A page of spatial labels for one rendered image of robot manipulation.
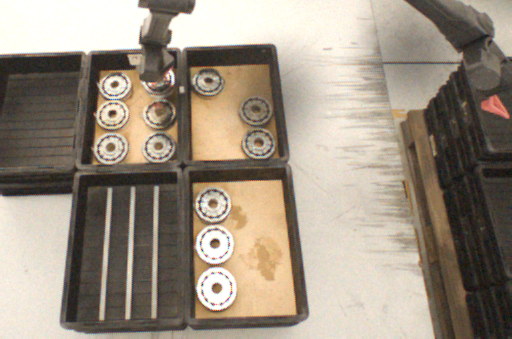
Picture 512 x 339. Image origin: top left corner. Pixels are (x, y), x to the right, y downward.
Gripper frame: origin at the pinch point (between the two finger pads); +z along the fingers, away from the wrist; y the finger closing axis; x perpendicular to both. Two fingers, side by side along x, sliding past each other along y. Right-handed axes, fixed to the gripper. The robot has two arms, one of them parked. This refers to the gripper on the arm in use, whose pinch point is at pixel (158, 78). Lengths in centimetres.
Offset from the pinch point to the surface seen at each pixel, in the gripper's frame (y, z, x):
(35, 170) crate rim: -44.8, -3.3, 2.3
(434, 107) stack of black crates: 93, 65, -68
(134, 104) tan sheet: -9.6, 7.3, 2.4
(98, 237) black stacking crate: -45, 7, -21
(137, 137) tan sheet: -16.8, 7.1, -6.9
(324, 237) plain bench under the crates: 2, 20, -67
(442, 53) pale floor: 143, 93, -55
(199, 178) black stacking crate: -13.9, 3.6, -30.9
